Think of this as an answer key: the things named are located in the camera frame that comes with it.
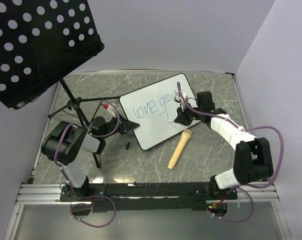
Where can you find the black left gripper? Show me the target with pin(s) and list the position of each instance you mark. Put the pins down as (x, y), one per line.
(127, 125)

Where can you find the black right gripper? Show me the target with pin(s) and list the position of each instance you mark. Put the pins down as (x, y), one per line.
(181, 118)

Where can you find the blue marker cap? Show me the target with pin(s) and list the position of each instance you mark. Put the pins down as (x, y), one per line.
(127, 146)

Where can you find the white whiteboard black frame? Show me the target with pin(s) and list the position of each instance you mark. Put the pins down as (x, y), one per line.
(153, 107)

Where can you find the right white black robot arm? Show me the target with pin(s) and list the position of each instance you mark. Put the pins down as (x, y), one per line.
(252, 160)

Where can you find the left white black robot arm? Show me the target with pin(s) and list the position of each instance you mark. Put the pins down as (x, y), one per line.
(63, 144)

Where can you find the beige toy microphone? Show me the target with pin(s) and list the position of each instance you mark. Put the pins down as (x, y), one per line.
(185, 136)

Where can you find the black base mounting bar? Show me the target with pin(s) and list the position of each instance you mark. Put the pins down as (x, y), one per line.
(148, 196)

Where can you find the black perforated music stand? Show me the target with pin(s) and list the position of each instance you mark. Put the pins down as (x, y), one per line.
(41, 42)

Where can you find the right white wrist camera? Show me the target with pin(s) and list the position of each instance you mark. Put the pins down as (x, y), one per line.
(182, 100)

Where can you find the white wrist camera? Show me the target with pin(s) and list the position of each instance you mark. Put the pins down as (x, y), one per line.
(182, 100)
(110, 108)

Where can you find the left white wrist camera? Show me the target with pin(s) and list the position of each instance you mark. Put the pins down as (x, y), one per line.
(110, 108)

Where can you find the aluminium rail frame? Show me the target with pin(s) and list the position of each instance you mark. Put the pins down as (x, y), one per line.
(109, 179)

